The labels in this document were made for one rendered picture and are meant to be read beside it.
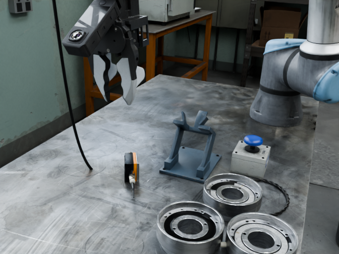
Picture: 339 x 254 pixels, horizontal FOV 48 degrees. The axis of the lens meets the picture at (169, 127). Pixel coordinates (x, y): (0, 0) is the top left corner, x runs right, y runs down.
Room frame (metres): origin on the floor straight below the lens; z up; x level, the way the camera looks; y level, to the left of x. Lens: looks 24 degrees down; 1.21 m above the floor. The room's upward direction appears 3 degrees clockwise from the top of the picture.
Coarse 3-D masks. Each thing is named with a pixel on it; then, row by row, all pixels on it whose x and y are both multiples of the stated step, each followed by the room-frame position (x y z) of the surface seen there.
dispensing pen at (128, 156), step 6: (126, 156) 0.67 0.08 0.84; (132, 156) 0.68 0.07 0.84; (126, 162) 0.65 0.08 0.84; (132, 162) 0.65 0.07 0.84; (126, 168) 0.64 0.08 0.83; (132, 168) 0.65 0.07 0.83; (126, 174) 0.64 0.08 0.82; (132, 174) 0.63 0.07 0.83; (126, 180) 0.64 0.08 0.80; (132, 180) 0.61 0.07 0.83; (132, 186) 0.59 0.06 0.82
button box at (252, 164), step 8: (240, 144) 0.75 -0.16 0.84; (240, 152) 0.71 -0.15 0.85; (248, 152) 0.71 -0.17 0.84; (256, 152) 0.71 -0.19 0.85; (264, 152) 0.72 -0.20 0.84; (232, 160) 0.70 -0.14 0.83; (240, 160) 0.70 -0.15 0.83; (248, 160) 0.69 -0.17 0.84; (256, 160) 0.69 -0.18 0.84; (264, 160) 0.68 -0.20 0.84; (232, 168) 0.70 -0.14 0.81; (240, 168) 0.70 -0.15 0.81; (248, 168) 0.69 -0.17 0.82; (256, 168) 0.69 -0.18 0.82; (264, 168) 0.68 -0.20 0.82; (256, 176) 0.69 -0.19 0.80
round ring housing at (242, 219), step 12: (240, 216) 0.50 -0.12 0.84; (252, 216) 0.50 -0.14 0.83; (264, 216) 0.50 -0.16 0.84; (228, 228) 0.46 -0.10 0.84; (252, 228) 0.48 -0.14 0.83; (264, 228) 0.48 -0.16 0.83; (276, 228) 0.48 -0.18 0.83; (288, 228) 0.47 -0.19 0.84; (228, 240) 0.44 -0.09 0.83; (252, 240) 0.47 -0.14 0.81; (264, 240) 0.47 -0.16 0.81; (276, 240) 0.45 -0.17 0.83; (288, 240) 0.46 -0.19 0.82; (240, 252) 0.42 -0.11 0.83; (264, 252) 0.43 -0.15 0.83; (288, 252) 0.43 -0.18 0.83
